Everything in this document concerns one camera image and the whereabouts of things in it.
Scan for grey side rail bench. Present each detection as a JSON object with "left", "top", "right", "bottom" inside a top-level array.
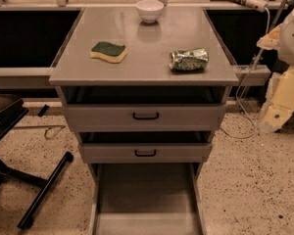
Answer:
[{"left": 0, "top": 68, "right": 53, "bottom": 89}]

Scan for top grey drawer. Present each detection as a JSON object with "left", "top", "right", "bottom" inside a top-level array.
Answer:
[{"left": 63, "top": 104, "right": 225, "bottom": 132}]

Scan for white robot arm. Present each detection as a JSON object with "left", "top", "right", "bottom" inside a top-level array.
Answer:
[{"left": 257, "top": 9, "right": 294, "bottom": 133}]

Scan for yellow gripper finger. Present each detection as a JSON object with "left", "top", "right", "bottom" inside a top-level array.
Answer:
[
  {"left": 259, "top": 66, "right": 294, "bottom": 133},
  {"left": 257, "top": 24, "right": 282, "bottom": 50}
]

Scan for black office chair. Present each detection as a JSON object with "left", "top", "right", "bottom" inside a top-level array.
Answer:
[{"left": 0, "top": 85, "right": 74, "bottom": 231}]

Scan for green and yellow sponge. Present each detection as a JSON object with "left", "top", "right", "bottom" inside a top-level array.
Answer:
[{"left": 90, "top": 41, "right": 127, "bottom": 64}]

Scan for bottom grey open drawer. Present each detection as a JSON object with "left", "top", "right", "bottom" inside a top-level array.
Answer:
[{"left": 89, "top": 164, "right": 207, "bottom": 235}]

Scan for white ceramic bowl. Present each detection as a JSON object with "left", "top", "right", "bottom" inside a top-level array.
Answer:
[{"left": 135, "top": 0, "right": 164, "bottom": 24}]

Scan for middle grey drawer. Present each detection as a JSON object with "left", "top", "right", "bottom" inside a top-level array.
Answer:
[{"left": 78, "top": 143, "right": 212, "bottom": 164}]

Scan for grey drawer cabinet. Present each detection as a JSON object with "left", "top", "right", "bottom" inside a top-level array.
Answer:
[{"left": 48, "top": 6, "right": 240, "bottom": 235}]

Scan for crushed green soda can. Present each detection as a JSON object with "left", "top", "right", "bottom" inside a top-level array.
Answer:
[{"left": 170, "top": 48, "right": 209, "bottom": 71}]

